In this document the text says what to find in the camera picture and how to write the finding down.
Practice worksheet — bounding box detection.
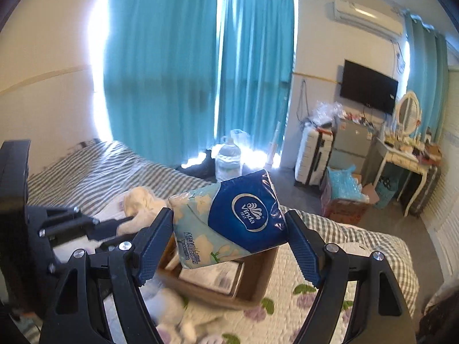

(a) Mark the white blue-cuffed sock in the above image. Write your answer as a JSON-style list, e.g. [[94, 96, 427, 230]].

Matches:
[[140, 281, 198, 343]]

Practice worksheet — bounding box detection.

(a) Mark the blue Vinda tissue pack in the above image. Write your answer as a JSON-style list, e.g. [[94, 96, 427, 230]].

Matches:
[[169, 169, 289, 269]]

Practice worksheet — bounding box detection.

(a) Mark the grey checked bed sheet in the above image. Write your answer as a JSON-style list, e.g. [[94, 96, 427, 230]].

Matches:
[[28, 140, 419, 313]]

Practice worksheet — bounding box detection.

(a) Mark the floral white quilt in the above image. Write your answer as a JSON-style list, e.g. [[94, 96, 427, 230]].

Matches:
[[53, 192, 381, 344]]

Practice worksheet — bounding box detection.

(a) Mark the red cardboard box on floor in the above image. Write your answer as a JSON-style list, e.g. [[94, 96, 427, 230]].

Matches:
[[320, 183, 380, 225]]

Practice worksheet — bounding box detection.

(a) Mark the teal laundry basket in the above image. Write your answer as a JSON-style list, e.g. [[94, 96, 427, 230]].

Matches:
[[374, 176, 398, 209]]

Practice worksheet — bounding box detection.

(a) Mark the brown cardboard box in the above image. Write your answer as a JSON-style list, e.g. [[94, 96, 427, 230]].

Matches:
[[155, 237, 278, 310]]

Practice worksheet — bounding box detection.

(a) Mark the large clear water bottle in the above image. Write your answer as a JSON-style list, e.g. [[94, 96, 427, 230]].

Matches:
[[215, 137, 242, 182]]

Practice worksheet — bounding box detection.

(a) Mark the blue plastic bag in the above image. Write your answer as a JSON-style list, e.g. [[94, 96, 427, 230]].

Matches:
[[328, 165, 369, 203]]

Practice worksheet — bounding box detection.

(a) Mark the white dressing table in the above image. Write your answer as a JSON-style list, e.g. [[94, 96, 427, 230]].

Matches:
[[368, 138, 430, 217]]

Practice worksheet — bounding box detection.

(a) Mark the silver mini fridge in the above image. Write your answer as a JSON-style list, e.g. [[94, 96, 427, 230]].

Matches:
[[328, 117, 373, 174]]

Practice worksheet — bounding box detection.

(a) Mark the teal curtain left panel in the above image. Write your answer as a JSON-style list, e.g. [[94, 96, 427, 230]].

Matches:
[[104, 0, 218, 167]]

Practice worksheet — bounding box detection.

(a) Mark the teal curtain panel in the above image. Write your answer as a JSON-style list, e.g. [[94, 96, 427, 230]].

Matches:
[[104, 0, 218, 167], [218, 0, 296, 150]]

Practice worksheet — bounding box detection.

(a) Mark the white suitcase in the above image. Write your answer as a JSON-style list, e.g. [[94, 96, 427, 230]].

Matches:
[[295, 124, 334, 185]]

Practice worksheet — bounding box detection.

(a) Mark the oval white vanity mirror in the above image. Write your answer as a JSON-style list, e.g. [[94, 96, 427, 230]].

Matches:
[[394, 90, 422, 137]]

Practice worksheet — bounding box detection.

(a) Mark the clear plastic bag pile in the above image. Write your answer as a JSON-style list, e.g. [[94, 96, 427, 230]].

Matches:
[[310, 101, 345, 127]]

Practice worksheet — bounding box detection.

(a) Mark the teal curtain middle panel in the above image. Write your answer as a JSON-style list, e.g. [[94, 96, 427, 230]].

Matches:
[[218, 0, 296, 150]]

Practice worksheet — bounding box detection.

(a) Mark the teal curtain right window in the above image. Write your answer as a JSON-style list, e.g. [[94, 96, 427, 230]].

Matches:
[[404, 13, 449, 142]]

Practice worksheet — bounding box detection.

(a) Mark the black wall television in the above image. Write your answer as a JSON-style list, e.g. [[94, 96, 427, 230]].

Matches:
[[340, 60, 398, 114]]

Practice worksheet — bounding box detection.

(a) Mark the white wall air conditioner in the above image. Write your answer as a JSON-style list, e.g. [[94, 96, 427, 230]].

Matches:
[[333, 0, 404, 41]]

